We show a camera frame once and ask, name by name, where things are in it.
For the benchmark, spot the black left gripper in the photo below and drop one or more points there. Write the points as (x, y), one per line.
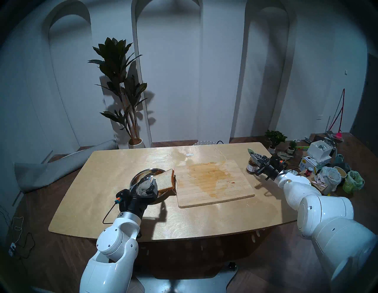
(134, 202)

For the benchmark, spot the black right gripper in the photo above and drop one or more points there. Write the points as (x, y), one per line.
(273, 167)

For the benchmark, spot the round steel plate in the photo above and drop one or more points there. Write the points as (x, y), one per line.
(141, 174)

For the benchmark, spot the mint green plastic knife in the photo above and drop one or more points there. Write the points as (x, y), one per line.
(250, 151)

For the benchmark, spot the slice of white bread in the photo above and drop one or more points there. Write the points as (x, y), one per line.
(166, 180)

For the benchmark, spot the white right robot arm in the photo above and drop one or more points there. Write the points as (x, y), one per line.
(324, 212)

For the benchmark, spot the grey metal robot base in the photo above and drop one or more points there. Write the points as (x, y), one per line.
(183, 283)

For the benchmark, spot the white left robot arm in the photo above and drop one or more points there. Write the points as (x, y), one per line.
(113, 242)

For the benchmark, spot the glass jam jar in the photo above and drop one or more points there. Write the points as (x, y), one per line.
(251, 168)

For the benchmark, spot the bushy small potted plant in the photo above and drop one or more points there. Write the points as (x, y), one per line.
(275, 137)

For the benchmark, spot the tiny potted plant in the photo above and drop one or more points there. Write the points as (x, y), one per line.
(291, 146)

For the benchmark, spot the white plant pot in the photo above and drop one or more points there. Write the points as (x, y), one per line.
(135, 144)

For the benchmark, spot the white yellow carton box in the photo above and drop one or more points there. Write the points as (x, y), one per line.
(307, 164)

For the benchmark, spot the small red lidded jar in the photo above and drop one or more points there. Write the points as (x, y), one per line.
(309, 172)

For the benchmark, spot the wooden cutting board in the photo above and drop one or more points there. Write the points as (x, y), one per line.
(212, 183)

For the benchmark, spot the white open box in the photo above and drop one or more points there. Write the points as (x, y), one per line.
(319, 152)

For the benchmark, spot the white plastic bag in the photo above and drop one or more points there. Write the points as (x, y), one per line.
(329, 177)

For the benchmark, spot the grey green jug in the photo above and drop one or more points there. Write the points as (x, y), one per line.
(340, 159)

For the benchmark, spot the beige cup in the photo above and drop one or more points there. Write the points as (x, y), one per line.
(340, 172)

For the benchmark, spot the green plastic bag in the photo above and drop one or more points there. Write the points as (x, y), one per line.
(353, 181)

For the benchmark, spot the tall dark green plant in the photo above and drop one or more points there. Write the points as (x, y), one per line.
(113, 59)

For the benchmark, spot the white power strip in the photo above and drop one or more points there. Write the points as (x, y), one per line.
(11, 249)

